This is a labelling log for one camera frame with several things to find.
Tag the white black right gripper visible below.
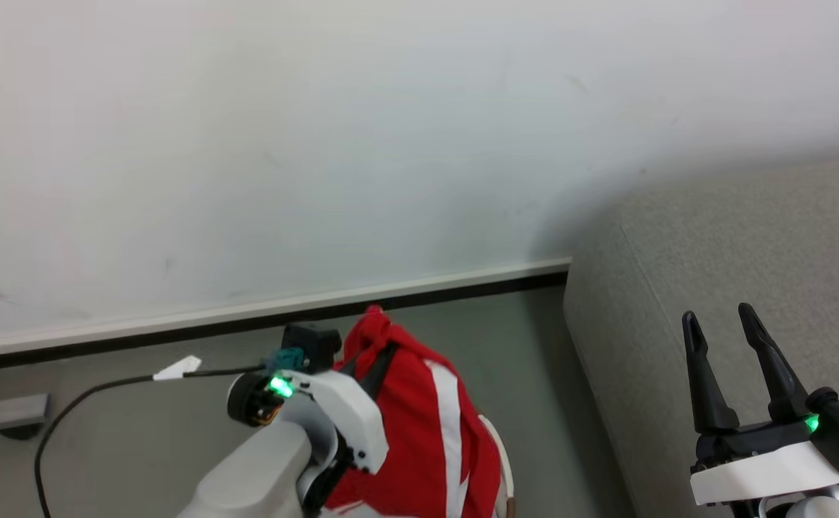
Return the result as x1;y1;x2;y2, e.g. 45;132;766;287
681;302;839;507

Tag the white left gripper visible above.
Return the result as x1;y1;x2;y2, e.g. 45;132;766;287
227;342;399;476

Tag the red garment with white stripe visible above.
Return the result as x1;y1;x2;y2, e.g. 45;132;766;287
319;305;504;518

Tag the white laundry basket rim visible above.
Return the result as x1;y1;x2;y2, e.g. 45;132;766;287
479;414;516;518

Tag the grey fabric sofa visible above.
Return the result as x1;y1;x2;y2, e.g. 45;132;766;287
562;147;839;518

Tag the grey flat furniture foot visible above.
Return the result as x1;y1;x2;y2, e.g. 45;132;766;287
0;393;51;441

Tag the white black wall baseboard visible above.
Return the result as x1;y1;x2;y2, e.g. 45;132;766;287
0;258;573;373

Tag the thin black cable white tag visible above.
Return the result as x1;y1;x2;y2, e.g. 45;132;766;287
34;355;271;518

